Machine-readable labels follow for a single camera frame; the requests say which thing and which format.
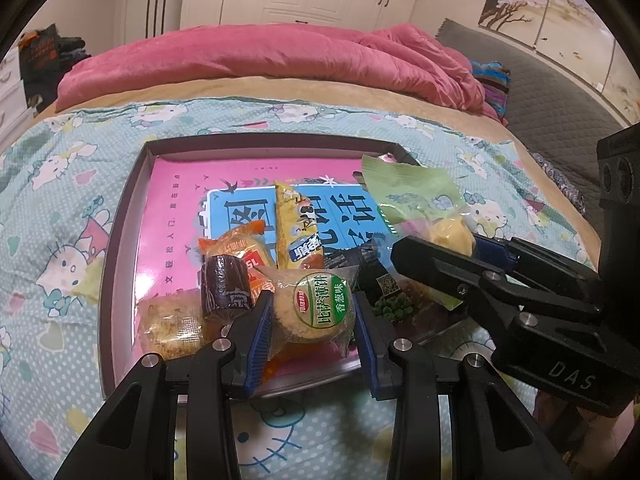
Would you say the striped colourful cloth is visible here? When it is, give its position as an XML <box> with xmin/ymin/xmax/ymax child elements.
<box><xmin>471</xmin><ymin>61</ymin><xmax>511</xmax><ymax>126</ymax></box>

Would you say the tree wall painting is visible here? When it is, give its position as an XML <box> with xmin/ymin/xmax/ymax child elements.
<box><xmin>478</xmin><ymin>0</ymin><xmax>639</xmax><ymax>124</ymax></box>

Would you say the pink blanket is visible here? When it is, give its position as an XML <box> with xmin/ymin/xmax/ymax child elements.
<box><xmin>56</xmin><ymin>23</ymin><xmax>498</xmax><ymax>119</ymax></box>

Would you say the black green-pea snack packet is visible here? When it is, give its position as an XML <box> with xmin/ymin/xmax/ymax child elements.
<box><xmin>324</xmin><ymin>240</ymin><xmax>465</xmax><ymax>333</ymax></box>

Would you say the round biscuit green label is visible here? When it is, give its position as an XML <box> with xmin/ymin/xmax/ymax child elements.
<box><xmin>258</xmin><ymin>266</ymin><xmax>358</xmax><ymax>356</ymax></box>

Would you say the pink Chinese workbook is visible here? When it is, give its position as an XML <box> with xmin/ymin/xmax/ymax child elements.
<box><xmin>131</xmin><ymin>155</ymin><xmax>402</xmax><ymax>380</ymax></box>

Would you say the white drawer chest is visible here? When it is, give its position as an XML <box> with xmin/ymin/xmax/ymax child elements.
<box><xmin>0</xmin><ymin>47</ymin><xmax>34</xmax><ymax>152</ymax></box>

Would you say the dark shallow box tray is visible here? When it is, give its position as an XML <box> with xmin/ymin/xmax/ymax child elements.
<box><xmin>98</xmin><ymin>131</ymin><xmax>471</xmax><ymax>401</ymax></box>

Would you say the dark clothes pile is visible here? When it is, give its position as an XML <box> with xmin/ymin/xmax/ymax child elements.
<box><xmin>17</xmin><ymin>24</ymin><xmax>90</xmax><ymax>113</ymax></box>

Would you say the Hello Kitty blue quilt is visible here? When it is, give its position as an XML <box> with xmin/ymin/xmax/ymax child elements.
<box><xmin>1</xmin><ymin>99</ymin><xmax>593</xmax><ymax>479</ymax></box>

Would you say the green yellow snack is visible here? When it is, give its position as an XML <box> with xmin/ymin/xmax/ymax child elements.
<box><xmin>361</xmin><ymin>155</ymin><xmax>475</xmax><ymax>256</ymax></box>

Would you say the small dark brown candy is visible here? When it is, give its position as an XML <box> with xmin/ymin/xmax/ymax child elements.
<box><xmin>201</xmin><ymin>255</ymin><xmax>254</xmax><ymax>324</ymax></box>

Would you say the person's hand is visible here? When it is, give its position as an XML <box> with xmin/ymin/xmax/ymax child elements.
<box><xmin>534</xmin><ymin>390</ymin><xmax>636</xmax><ymax>479</ymax></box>

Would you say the orange cake bar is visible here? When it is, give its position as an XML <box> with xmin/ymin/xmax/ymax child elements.
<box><xmin>198</xmin><ymin>220</ymin><xmax>276</xmax><ymax>308</ymax></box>

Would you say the yellow snack packet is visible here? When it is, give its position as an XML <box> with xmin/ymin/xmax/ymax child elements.
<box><xmin>274</xmin><ymin>182</ymin><xmax>324</xmax><ymax>270</ymax></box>

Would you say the grey quilted headboard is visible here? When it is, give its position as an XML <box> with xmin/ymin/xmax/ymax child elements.
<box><xmin>436</xmin><ymin>18</ymin><xmax>623</xmax><ymax>233</ymax></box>

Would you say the clear-wrapped crumbly pastry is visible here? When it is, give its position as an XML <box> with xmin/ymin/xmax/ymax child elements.
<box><xmin>137</xmin><ymin>289</ymin><xmax>220</xmax><ymax>361</ymax></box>

